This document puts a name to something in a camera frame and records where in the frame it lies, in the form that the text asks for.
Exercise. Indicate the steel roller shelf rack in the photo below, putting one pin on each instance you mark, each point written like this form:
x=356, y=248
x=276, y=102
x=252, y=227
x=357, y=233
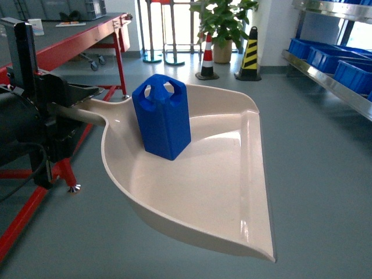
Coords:
x=351, y=11

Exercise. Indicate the red white traffic cone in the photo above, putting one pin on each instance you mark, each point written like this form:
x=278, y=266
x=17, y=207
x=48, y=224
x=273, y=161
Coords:
x=207, y=70

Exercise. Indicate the potted green plant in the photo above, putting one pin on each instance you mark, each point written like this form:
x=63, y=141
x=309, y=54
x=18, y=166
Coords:
x=224, y=21

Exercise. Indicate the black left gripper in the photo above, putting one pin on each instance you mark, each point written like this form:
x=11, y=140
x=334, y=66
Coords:
x=27, y=126

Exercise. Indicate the beige plastic dustpan tray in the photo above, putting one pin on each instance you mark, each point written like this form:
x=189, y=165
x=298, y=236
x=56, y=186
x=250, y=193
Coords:
x=214, y=194

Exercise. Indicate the blue bin on shelf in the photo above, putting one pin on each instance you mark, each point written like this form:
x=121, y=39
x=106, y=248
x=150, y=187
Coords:
x=349, y=66

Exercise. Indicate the blue plastic part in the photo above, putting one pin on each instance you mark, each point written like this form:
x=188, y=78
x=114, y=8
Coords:
x=161, y=107

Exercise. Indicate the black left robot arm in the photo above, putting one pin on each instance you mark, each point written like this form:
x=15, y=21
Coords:
x=28, y=127

